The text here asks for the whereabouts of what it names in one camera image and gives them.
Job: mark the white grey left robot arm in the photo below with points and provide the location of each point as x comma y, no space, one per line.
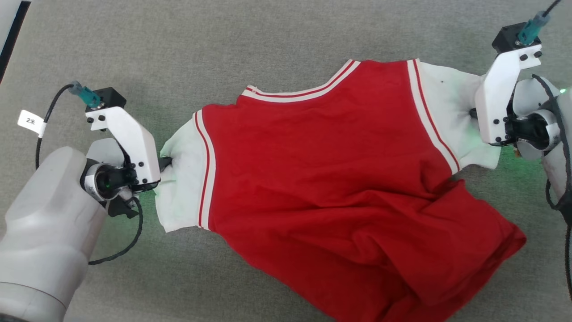
44,232

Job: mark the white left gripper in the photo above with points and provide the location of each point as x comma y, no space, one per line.
138,147

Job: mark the red and white jersey shirt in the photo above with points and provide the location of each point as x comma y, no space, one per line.
321,179

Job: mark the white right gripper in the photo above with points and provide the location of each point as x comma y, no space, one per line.
496,98

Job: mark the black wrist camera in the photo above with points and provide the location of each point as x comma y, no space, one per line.
109,96
507,38

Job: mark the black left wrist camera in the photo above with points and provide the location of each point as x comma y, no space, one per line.
109,96

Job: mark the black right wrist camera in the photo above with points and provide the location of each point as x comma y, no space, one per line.
507,38

